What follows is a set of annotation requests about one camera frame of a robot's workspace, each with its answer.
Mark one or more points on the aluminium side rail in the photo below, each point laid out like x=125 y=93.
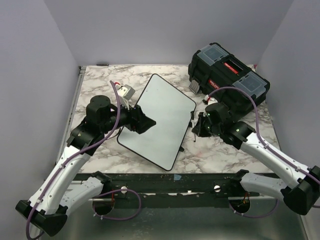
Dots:
x=67 y=130

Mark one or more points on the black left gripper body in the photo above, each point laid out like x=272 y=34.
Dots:
x=134 y=123

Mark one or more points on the white whiteboard black frame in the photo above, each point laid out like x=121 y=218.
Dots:
x=171 y=110

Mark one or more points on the blue tape piece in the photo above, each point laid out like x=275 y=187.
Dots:
x=177 y=177

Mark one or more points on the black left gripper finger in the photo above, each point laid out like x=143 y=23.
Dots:
x=146 y=125
x=143 y=118

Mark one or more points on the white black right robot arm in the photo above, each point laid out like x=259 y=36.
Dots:
x=297 y=184

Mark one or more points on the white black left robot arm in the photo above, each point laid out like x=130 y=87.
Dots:
x=51 y=205

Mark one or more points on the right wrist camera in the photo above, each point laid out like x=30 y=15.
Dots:
x=209 y=100

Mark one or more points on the black mounting base bar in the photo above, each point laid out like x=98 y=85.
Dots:
x=159 y=190

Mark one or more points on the white whiteboard marker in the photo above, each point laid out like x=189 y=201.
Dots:
x=192 y=120

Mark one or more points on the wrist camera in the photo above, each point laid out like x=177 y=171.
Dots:
x=126 y=91
x=209 y=100

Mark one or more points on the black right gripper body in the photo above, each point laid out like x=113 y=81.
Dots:
x=206 y=128

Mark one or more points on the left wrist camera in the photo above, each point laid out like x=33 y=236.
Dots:
x=126 y=91

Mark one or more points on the small dark object at wall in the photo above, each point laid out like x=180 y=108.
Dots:
x=102 y=64

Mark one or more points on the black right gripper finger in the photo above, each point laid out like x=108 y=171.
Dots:
x=196 y=130
x=200 y=118

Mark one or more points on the black red toolbox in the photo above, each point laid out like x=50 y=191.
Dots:
x=213 y=67

